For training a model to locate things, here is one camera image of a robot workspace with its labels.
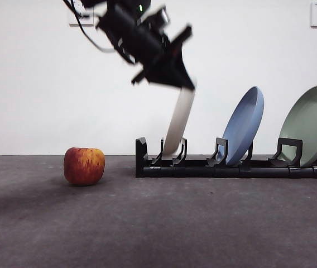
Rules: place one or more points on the red yellow apple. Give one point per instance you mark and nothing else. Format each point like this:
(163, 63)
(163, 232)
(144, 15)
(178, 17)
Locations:
(84, 167)

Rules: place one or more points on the blue plate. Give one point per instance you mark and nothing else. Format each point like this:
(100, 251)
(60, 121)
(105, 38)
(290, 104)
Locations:
(245, 125)

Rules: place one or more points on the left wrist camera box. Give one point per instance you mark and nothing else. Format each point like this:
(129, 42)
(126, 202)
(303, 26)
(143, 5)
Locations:
(160, 16)

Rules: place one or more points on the green plate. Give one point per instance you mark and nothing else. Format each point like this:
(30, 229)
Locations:
(309, 125)

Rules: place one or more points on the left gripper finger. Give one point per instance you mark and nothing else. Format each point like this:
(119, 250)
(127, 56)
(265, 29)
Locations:
(179, 65)
(169, 79)

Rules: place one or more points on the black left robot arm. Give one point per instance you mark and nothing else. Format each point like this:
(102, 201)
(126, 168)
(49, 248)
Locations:
(136, 36)

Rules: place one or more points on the pale yellow cream plate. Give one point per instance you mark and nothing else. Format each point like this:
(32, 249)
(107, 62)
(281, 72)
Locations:
(178, 125)

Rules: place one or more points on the black plate rack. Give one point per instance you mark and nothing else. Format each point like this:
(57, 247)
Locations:
(203, 171)

